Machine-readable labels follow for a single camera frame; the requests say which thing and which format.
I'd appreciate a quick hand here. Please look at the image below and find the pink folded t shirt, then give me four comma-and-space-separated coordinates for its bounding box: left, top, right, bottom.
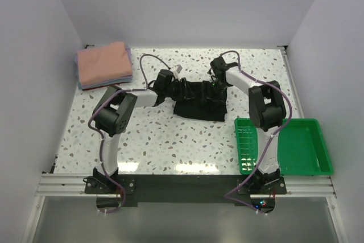
77, 42, 133, 86

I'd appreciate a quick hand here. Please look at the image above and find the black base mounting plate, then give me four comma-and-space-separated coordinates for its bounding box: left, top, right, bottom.
83, 173, 287, 213

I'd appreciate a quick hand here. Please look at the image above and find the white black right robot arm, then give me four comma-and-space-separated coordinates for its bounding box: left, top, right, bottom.
208, 56, 287, 193

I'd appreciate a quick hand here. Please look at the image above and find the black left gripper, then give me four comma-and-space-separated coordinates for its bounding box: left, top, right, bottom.
164, 79, 195, 102

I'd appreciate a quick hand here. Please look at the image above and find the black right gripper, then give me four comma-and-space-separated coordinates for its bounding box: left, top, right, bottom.
200, 80, 229, 110

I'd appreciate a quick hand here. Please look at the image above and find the stack of folded shirts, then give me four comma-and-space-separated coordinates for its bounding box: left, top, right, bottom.
74, 45, 134, 92

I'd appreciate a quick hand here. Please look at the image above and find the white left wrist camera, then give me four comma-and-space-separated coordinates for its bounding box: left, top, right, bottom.
171, 64, 182, 75

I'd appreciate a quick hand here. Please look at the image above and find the black t shirt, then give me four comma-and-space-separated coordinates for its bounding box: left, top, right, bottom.
173, 80, 227, 122

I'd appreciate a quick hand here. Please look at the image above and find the green plastic tray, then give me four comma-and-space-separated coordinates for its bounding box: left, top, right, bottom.
235, 118, 333, 176

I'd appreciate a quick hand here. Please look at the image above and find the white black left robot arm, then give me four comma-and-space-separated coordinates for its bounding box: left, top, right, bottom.
88, 69, 201, 193

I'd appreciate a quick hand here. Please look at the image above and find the aluminium frame rail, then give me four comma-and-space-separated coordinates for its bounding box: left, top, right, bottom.
278, 46, 336, 199

